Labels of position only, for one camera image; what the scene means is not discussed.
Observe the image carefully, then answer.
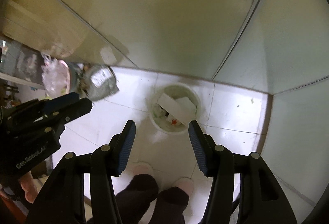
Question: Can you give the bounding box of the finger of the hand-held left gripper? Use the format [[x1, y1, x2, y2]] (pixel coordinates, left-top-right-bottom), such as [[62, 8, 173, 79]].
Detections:
[[8, 98, 93, 138], [5, 92, 80, 123]]

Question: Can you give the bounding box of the person's right leg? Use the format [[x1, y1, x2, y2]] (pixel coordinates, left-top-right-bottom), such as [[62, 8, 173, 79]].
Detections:
[[148, 187, 190, 224]]

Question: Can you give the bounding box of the grey plastic wrapper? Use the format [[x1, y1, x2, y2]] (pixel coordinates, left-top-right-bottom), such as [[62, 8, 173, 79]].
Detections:
[[82, 65, 120, 102]]

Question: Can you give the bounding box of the person's left hand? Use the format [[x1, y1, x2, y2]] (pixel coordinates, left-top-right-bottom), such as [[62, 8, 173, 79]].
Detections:
[[18, 170, 39, 203]]

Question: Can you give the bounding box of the person's left leg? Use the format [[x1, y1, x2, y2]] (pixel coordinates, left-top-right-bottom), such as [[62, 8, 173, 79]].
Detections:
[[87, 174, 159, 224]]

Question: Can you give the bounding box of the person's leg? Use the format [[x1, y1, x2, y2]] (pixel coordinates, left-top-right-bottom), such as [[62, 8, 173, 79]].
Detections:
[[87, 174, 159, 224], [148, 187, 190, 224]]

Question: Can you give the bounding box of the pink left slipper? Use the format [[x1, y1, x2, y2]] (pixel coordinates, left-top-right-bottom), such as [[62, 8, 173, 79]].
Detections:
[[127, 162, 154, 179]]

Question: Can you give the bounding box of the pink right slipper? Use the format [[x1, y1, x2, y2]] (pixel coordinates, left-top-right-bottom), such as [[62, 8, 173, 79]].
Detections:
[[173, 177, 195, 195]]

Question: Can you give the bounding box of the white trash bin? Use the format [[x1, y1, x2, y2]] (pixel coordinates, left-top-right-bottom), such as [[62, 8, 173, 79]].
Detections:
[[148, 83, 201, 135]]

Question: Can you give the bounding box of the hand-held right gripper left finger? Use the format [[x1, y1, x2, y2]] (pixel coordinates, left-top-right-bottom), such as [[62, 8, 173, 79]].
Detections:
[[26, 120, 137, 224]]

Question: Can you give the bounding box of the pink plastic bag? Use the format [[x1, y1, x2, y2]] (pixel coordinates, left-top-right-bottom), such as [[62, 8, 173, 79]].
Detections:
[[41, 53, 71, 95]]

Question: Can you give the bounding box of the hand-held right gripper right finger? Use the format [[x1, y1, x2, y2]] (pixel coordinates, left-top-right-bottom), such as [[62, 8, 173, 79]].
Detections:
[[188, 120, 298, 224]]

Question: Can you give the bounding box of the pink slipper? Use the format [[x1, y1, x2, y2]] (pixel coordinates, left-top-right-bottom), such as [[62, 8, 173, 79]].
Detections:
[[173, 177, 195, 195], [127, 162, 154, 179]]

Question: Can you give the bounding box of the white cardboard strip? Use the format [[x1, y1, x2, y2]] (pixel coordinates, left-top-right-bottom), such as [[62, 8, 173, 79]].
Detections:
[[157, 93, 197, 124]]

